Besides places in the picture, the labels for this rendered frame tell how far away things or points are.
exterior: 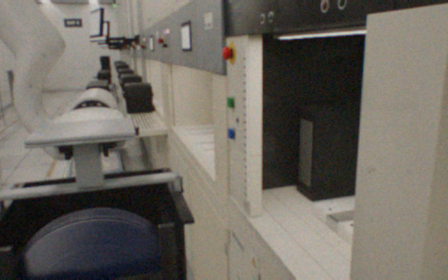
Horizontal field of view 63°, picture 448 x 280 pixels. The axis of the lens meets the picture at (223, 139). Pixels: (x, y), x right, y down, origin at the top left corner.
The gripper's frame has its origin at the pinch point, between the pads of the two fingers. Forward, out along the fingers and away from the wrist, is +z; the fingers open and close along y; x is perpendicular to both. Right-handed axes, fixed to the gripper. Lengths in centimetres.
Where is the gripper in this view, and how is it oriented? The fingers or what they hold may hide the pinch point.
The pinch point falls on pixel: (87, 143)
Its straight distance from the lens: 50.5
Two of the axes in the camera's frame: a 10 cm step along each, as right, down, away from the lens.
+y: -9.6, 0.8, -2.7
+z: 2.8, 2.2, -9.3
